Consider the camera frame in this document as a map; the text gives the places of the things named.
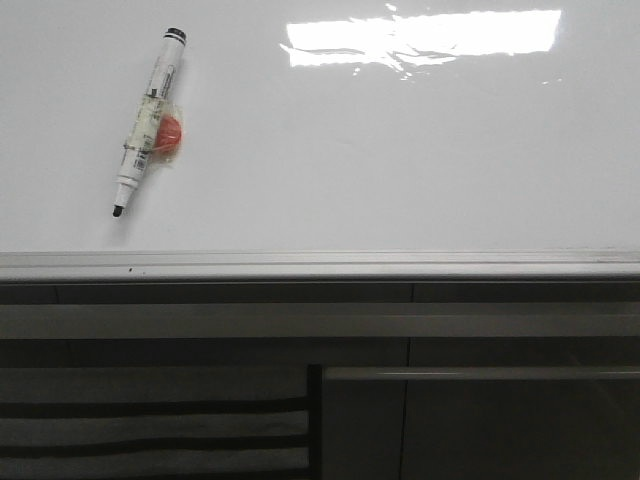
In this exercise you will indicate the grey slatted panel black stripes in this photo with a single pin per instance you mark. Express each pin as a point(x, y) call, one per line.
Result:
point(247, 422)

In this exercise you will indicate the grey cabinet panel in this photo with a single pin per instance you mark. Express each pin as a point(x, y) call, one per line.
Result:
point(523, 422)

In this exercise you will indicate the white whiteboard with aluminium frame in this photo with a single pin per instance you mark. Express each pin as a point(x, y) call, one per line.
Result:
point(323, 139)

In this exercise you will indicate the grey metal rail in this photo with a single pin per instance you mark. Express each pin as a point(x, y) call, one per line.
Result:
point(319, 320)

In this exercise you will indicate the white whiteboard marker black tip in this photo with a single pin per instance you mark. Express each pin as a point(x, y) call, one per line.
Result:
point(140, 144)

